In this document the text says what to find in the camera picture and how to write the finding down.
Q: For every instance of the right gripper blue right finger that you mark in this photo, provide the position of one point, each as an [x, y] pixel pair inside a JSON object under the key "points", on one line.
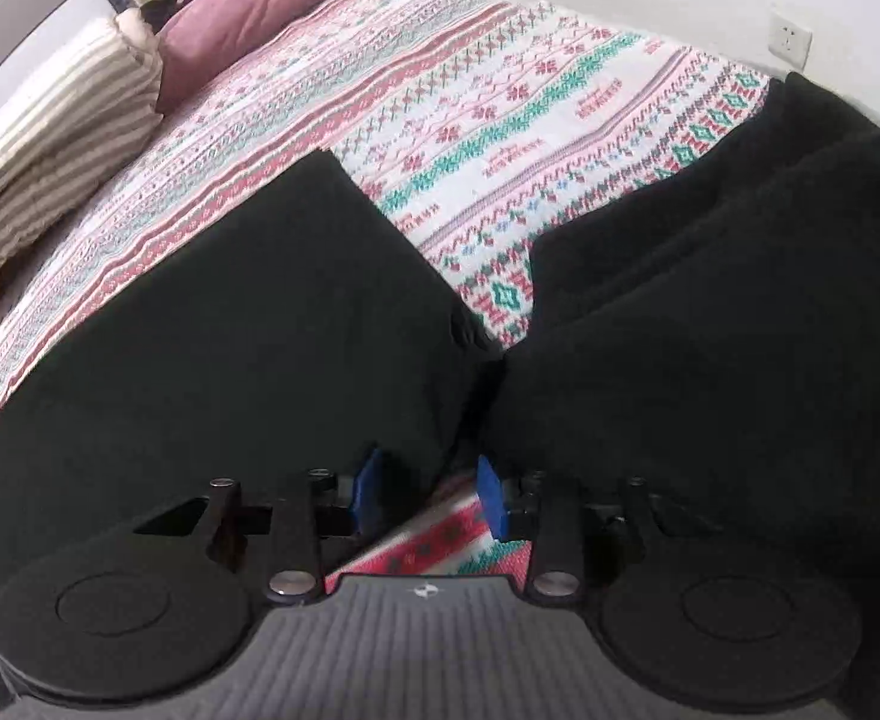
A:
{"points": [[504, 503]]}

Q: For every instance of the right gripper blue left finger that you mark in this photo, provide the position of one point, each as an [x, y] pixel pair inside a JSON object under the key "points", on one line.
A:
{"points": [[365, 506]]}

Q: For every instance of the black pants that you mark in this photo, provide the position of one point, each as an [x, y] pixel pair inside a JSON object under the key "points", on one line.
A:
{"points": [[298, 331]]}

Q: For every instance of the black folded garment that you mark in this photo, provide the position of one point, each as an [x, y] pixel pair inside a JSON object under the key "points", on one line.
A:
{"points": [[718, 334]]}

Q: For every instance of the patterned knit bedspread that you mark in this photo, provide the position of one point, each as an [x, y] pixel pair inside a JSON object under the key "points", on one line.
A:
{"points": [[472, 125]]}

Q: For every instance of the beige striped folded bedding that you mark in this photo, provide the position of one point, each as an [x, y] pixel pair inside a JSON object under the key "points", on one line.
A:
{"points": [[79, 117]]}

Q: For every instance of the mauve quilted comforter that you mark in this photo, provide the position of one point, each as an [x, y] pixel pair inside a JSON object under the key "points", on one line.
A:
{"points": [[206, 37]]}

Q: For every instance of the white wall socket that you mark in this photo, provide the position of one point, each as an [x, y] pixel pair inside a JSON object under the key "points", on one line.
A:
{"points": [[787, 41]]}

